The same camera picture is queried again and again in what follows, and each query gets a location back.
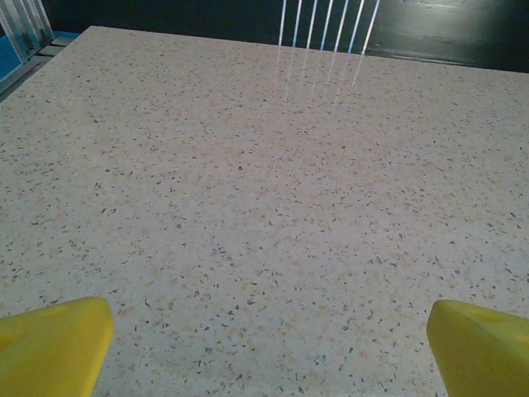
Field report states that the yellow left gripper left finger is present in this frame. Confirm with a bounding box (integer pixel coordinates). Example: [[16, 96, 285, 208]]
[[0, 296, 115, 397]]

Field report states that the aluminium frame post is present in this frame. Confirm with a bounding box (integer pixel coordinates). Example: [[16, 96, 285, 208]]
[[0, 0, 53, 64]]

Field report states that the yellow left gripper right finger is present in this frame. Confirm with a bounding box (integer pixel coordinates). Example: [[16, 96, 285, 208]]
[[426, 299, 529, 397]]

